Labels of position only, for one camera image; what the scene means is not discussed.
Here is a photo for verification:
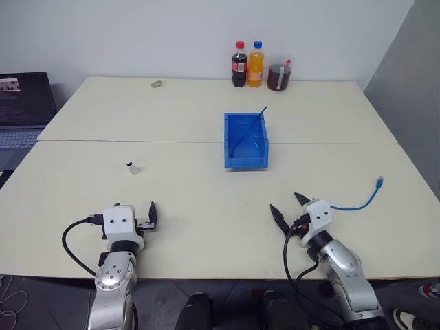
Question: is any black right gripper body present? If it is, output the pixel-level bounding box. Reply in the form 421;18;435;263
291;212;312;239

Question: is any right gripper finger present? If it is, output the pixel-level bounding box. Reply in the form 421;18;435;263
269;203;292;237
293;192;312;208

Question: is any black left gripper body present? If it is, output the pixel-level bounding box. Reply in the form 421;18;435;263
136;219;159;232

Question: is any blue plastic bin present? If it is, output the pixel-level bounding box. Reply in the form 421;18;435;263
223;112;271;170

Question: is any dark rounded shape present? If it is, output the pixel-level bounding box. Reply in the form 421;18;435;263
175;291;214;330
263;290;300;330

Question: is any clear jar brown liquid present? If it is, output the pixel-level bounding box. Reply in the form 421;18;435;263
267;57;294;92

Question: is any orange soda bottle blue cap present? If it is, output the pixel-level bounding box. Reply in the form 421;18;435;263
247;40;265;89

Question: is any dark laptop computer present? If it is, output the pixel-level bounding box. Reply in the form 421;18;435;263
0;71;58;172

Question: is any red white blue can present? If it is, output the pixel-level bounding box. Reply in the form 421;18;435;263
419;282;440;299

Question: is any cola bottle red cap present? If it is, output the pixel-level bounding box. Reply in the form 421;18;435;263
230;41;249;88

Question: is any black and white shoe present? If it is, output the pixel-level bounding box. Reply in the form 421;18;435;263
393;307;440;330

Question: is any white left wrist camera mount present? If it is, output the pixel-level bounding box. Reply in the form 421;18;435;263
102;205;144;243

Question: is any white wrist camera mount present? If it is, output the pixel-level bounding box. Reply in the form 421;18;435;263
301;198;334;248
102;205;144;243

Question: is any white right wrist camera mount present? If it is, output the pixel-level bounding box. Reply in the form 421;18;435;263
301;198;334;248

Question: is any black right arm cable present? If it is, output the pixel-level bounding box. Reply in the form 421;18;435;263
283;219;348;326

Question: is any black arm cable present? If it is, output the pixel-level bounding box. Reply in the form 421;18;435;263
62;213;105;277
283;219;348;326

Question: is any blue Ethernet cable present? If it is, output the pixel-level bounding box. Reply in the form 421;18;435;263
329;175;385;211

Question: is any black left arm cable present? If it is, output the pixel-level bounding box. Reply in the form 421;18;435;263
62;213;105;277

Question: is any thin blue cable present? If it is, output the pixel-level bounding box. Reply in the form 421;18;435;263
229;105;269;159

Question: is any thin white floor wire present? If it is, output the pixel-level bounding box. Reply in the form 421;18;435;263
0;274;28;327

